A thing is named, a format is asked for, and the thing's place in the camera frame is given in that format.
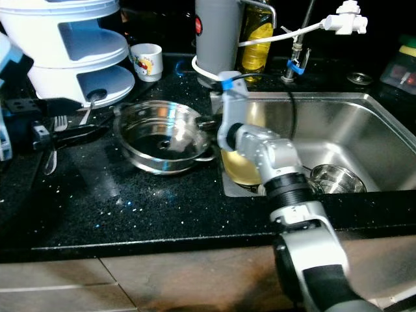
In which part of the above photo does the round metal sink cover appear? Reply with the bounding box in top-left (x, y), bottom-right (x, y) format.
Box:
top-left (348, 71), bottom-right (372, 86)

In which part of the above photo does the yellow round plate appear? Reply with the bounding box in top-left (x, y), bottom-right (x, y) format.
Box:
top-left (221, 104), bottom-right (267, 188)

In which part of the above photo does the brown cabinet drawer front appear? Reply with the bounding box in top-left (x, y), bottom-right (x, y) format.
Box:
top-left (101, 234), bottom-right (416, 312)
top-left (0, 259), bottom-right (124, 312)

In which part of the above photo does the grey cylindrical canister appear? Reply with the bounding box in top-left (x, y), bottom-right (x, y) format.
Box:
top-left (194, 0), bottom-right (244, 88)

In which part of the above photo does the stainless steel sink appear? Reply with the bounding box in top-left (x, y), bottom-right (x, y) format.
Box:
top-left (211, 91), bottom-right (416, 199)

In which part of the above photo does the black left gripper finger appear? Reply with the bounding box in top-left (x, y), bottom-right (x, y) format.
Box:
top-left (52, 135), bottom-right (105, 151)
top-left (51, 125), bottom-right (111, 138)

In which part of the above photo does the yellow cooking oil bottle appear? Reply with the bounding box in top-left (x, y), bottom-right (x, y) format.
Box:
top-left (237, 0), bottom-right (276, 75)

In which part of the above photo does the metal faucet with blue tag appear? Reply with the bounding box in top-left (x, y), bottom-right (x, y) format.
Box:
top-left (244, 0), bottom-right (319, 82)

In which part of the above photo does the stainless steel bowl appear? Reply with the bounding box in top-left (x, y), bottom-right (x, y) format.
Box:
top-left (309, 164), bottom-right (368, 194)

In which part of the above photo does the white hose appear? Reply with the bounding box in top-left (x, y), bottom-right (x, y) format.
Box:
top-left (192, 18), bottom-right (329, 92)

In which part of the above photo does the white tap water filter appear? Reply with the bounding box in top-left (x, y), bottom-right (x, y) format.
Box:
top-left (322, 0), bottom-right (370, 35)

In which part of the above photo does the yellow green sponge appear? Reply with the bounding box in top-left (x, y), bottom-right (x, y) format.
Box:
top-left (398, 36), bottom-right (416, 58)

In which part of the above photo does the white tiered plastic rack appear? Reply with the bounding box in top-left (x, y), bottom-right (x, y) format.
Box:
top-left (0, 0), bottom-right (128, 108)

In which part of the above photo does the white cup with cartoon print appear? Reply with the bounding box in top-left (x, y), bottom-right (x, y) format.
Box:
top-left (130, 44), bottom-right (163, 82)

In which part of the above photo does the dark box with red label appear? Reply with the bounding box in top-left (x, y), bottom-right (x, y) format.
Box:
top-left (380, 51), bottom-right (416, 86)

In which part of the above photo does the silver utensil handle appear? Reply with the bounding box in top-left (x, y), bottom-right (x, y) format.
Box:
top-left (79, 97), bottom-right (99, 125)

